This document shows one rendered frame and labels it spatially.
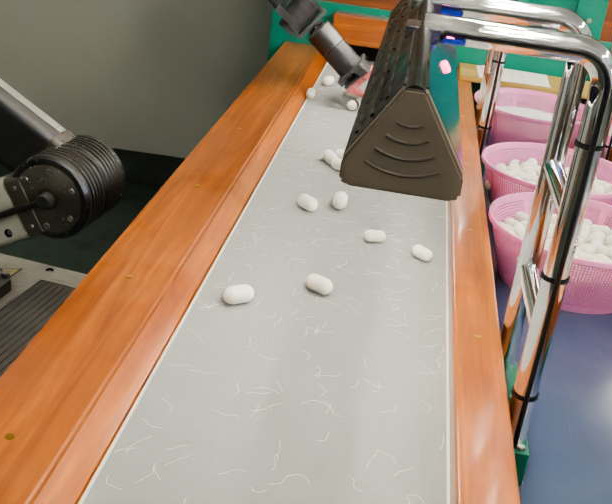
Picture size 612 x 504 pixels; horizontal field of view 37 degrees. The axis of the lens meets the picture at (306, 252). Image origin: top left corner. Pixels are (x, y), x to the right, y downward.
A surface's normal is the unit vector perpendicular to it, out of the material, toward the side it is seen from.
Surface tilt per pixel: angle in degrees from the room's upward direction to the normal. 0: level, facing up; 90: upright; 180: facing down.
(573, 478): 0
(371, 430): 0
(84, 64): 90
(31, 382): 0
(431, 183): 90
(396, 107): 90
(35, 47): 90
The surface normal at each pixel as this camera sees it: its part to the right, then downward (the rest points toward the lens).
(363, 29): -0.14, 0.40
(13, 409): 0.11, -0.90
